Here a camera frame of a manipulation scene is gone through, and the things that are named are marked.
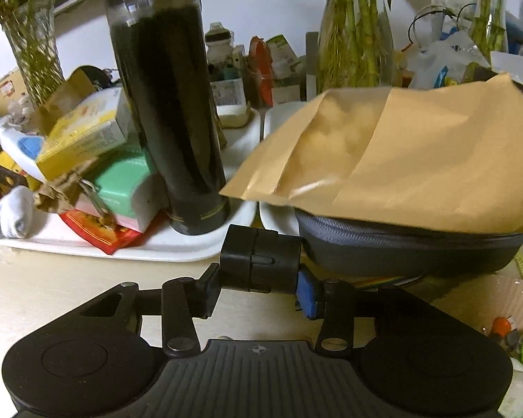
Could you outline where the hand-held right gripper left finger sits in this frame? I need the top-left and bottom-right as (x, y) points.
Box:
(77, 263), (222, 356)

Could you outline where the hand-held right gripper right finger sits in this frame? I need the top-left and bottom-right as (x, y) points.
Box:
(295, 265), (445, 354)

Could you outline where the dark grey zip case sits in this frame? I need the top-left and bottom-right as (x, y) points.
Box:
(294, 208), (523, 278)

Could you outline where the red packet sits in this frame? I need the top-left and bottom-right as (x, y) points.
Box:
(60, 208), (143, 256)

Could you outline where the green box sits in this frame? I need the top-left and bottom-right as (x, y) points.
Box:
(76, 147), (172, 232)

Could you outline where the brown paper envelope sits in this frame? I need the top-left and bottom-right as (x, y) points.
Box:
(218, 73), (523, 234)

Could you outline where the crumpled brown paper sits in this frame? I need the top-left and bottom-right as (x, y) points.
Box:
(32, 169), (115, 228)

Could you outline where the black thermos bottle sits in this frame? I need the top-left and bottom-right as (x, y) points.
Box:
(104, 0), (233, 237)

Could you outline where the small white box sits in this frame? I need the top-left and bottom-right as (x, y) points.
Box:
(212, 78), (251, 128)

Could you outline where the red orange wrapper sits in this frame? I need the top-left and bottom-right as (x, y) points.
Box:
(489, 316), (514, 337)

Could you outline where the yellow box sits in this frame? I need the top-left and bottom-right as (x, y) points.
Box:
(34, 86), (137, 182)

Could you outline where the white sock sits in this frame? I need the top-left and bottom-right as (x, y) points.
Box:
(0, 185), (38, 239)

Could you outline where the orange packet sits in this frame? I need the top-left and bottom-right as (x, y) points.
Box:
(247, 36), (275, 108)

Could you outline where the black box with gold emblem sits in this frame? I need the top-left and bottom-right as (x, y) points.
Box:
(0, 152), (32, 189)

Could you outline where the white lotion bottle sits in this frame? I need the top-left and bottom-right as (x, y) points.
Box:
(0, 125), (50, 180)

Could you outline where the brown paper bag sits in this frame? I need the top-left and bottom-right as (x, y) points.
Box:
(36, 65), (102, 134)

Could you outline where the tall glass bamboo vase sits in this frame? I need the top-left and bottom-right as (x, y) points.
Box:
(290, 0), (396, 95)

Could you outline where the clear plastic bag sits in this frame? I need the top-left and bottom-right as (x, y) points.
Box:
(411, 30), (498, 88)

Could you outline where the brown carton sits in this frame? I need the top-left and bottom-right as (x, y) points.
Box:
(0, 67), (28, 119)

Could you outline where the cut glass bamboo vase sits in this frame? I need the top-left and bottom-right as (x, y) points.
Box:
(0, 0), (67, 106)

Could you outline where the slim glass bamboo vase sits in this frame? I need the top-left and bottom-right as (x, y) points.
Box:
(470, 0), (509, 54)

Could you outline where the black cable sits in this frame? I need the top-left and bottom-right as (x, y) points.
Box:
(407, 1), (481, 47)

